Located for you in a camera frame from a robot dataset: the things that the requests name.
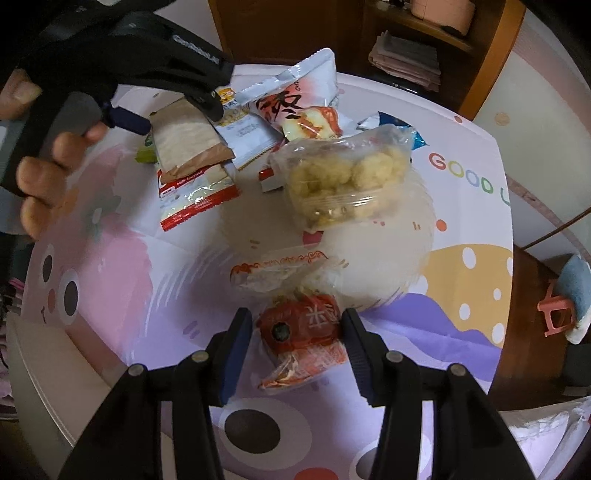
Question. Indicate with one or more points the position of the white packet with yellow label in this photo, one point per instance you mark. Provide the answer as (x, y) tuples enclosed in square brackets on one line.
[(247, 134)]

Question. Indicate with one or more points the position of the clear bag of yellow puffs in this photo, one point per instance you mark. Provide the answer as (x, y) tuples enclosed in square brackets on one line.
[(339, 180)]

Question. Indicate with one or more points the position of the small red snack packet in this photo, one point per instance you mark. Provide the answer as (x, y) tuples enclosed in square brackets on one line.
[(304, 332)]

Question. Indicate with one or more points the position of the clear wrapper with orange print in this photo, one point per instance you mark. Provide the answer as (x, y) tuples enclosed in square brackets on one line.
[(281, 272)]

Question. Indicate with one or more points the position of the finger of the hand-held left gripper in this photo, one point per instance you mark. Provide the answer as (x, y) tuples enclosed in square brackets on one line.
[(208, 104), (131, 121)]

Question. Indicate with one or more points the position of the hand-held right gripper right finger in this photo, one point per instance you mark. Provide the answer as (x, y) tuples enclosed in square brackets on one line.
[(364, 364)]

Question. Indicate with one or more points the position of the blue cushion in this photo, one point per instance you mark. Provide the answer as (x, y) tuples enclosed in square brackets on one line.
[(577, 295)]

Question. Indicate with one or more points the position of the pink basket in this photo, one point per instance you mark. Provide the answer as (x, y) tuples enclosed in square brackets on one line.
[(443, 14)]

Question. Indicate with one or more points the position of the person's left hand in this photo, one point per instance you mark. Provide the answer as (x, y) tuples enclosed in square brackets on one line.
[(51, 180)]

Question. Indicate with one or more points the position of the beige kraft cracker packet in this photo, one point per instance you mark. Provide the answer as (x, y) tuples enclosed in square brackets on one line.
[(184, 141)]

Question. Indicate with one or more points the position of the cartoon printed tablecloth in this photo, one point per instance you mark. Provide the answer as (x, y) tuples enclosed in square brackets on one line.
[(461, 221)]

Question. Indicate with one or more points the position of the tiny red and white packet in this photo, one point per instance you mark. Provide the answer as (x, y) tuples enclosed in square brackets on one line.
[(268, 180)]

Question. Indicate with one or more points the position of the pink plastic stool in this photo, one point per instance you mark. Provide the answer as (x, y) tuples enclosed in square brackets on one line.
[(554, 309)]

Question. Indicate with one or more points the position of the stack of folded cloths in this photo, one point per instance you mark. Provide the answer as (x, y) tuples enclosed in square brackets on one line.
[(406, 57)]

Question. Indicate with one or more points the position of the green snack packet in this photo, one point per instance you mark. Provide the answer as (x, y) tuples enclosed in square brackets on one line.
[(145, 150)]

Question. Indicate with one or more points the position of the red and white snack packet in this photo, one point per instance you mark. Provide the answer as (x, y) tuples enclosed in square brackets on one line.
[(198, 196)]

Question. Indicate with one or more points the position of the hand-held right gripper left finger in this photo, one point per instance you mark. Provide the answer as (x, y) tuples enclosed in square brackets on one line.
[(233, 360)]

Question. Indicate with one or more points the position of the clear plastic bag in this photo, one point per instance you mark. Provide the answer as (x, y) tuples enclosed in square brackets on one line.
[(392, 249)]

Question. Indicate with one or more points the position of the white and red snack bag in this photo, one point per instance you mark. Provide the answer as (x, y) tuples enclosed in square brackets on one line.
[(295, 97)]

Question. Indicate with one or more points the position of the blue and white foil packet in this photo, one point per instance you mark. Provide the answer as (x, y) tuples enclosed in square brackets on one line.
[(401, 127)]

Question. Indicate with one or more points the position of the wooden shelf cabinet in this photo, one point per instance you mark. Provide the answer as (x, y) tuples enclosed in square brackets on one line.
[(489, 64)]

